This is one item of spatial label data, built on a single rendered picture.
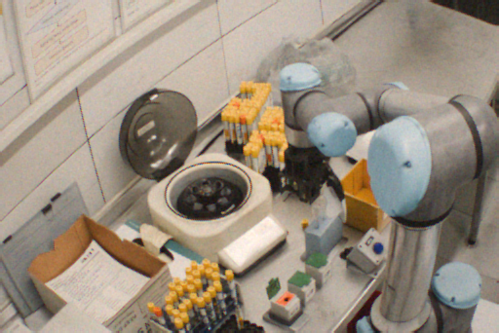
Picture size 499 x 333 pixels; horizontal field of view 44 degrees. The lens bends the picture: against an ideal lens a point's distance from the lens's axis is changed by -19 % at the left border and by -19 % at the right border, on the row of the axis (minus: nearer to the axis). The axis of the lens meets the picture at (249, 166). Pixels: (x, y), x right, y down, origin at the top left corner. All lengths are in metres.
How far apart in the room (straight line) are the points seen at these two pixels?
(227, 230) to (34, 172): 0.48
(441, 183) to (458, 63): 1.53
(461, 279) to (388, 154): 0.44
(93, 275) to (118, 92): 0.45
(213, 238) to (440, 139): 0.83
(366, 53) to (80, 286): 1.29
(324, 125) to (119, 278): 0.63
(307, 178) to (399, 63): 0.99
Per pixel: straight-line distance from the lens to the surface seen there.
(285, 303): 1.47
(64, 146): 1.63
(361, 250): 1.56
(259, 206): 1.65
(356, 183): 1.77
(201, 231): 1.59
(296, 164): 1.40
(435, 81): 2.26
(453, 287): 1.23
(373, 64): 2.31
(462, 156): 0.89
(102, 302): 1.56
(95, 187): 1.76
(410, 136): 0.86
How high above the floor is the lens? 2.07
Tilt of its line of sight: 39 degrees down
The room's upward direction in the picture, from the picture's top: 8 degrees counter-clockwise
